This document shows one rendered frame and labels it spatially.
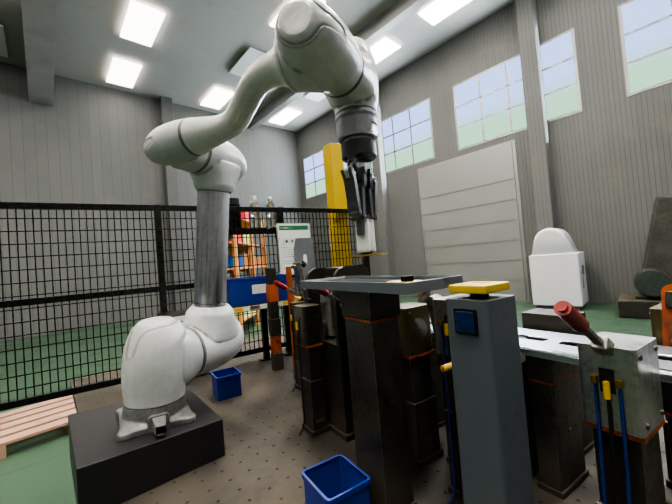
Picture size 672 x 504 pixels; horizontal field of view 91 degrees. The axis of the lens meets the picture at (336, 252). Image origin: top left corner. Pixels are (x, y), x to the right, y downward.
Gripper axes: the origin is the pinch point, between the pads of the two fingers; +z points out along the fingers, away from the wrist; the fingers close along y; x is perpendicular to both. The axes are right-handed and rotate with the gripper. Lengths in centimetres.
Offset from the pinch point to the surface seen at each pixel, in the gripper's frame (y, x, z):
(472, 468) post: -14.3, -21.1, 35.3
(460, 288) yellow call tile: -14.1, -21.6, 10.1
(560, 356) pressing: 10.6, -33.0, 25.7
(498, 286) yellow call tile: -12.9, -26.3, 10.0
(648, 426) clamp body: -5, -42, 30
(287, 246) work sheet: 87, 96, -6
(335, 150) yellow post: 126, 82, -69
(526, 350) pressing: 13.2, -27.4, 25.7
